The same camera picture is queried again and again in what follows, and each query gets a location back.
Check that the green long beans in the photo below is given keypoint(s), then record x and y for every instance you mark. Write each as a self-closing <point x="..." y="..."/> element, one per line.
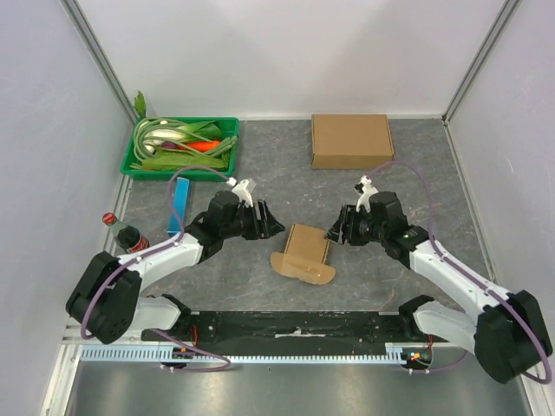
<point x="145" y="126"/>

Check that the dark soda bottle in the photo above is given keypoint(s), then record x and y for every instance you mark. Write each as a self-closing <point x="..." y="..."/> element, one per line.
<point x="126" y="236"/>

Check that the large cardboard box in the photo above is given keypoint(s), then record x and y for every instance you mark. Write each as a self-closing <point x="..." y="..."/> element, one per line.
<point x="350" y="141"/>

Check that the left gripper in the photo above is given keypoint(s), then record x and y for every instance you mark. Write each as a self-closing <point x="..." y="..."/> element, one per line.
<point x="265" y="228"/>

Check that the small cardboard box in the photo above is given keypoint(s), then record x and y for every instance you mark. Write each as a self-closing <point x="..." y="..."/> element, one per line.
<point x="304" y="256"/>

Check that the green plastic tray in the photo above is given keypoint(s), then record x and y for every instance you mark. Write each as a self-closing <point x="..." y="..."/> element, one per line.
<point x="229" y="126"/>

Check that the green asparagus bundle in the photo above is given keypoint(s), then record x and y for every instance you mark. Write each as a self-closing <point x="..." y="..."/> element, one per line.
<point x="222" y="147"/>

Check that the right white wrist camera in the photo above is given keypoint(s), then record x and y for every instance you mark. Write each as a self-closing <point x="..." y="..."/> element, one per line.
<point x="365" y="189"/>

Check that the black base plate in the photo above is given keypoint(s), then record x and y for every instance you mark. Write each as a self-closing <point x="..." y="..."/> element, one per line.
<point x="254" y="331"/>

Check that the aluminium frame post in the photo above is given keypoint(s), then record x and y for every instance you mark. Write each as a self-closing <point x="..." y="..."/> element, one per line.
<point x="86" y="32"/>
<point x="479" y="60"/>

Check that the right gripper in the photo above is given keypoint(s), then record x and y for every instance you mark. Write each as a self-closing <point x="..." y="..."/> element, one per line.
<point x="347" y="224"/>

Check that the green lettuce leaf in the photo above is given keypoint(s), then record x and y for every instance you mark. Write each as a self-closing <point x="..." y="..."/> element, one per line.
<point x="174" y="161"/>

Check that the blue rectangular box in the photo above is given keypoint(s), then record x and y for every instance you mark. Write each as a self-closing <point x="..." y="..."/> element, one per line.
<point x="179" y="203"/>

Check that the left aluminium frame post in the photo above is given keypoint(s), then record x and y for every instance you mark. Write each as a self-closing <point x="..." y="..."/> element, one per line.
<point x="86" y="32"/>

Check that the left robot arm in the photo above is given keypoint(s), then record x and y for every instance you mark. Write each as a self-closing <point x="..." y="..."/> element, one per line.
<point x="107" y="301"/>

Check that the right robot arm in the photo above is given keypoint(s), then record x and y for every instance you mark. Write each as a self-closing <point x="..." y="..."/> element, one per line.
<point x="504" y="331"/>

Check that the slotted cable duct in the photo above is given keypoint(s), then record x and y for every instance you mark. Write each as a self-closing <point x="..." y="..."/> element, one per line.
<point x="388" y="353"/>

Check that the orange toy carrot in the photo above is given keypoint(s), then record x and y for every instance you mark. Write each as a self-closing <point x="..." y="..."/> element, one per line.
<point x="203" y="146"/>

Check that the white toy radish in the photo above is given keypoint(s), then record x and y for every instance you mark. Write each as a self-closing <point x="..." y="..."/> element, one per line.
<point x="164" y="138"/>

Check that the right aluminium frame post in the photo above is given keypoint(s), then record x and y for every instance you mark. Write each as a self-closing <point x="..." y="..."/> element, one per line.
<point x="479" y="60"/>

